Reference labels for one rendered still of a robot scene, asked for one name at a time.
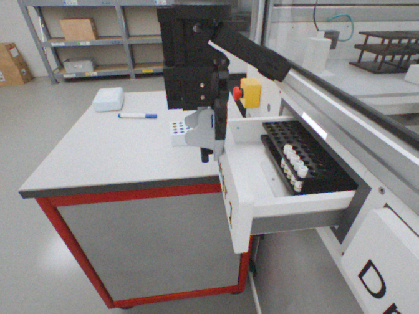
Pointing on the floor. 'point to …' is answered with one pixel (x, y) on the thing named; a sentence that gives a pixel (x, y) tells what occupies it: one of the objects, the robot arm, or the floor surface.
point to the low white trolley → (139, 207)
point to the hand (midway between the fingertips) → (218, 146)
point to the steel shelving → (131, 68)
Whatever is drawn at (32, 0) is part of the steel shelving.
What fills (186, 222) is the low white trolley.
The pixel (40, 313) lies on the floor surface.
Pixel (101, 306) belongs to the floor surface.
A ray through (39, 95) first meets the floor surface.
